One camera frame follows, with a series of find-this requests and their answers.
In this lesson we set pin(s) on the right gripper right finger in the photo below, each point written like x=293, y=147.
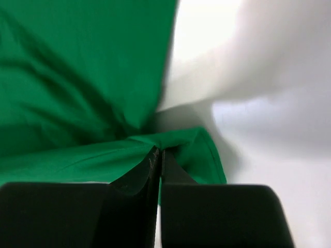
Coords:
x=218, y=215

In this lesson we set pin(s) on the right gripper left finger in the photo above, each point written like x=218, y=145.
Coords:
x=118, y=214

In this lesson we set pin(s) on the green t shirt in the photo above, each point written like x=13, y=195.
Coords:
x=80, y=83

